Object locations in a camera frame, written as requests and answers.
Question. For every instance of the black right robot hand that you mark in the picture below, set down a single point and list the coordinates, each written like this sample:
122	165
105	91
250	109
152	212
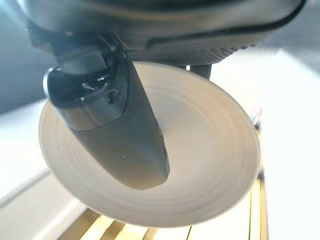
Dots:
120	140

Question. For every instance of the white round ceramic plate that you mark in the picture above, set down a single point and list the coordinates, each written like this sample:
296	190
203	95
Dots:
200	155

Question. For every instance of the wooden slatted rack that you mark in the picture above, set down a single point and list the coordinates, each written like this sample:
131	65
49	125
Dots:
140	228

